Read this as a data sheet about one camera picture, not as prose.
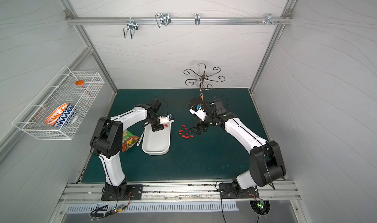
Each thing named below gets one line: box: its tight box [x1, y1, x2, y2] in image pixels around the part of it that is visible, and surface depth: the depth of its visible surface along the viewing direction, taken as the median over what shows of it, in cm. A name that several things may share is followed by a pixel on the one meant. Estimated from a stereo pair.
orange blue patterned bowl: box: [45, 102, 76, 127], surface depth 61 cm
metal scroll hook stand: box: [183, 63, 226, 109], surface depth 86 cm
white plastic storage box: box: [141, 122, 172, 156], surface depth 90 cm
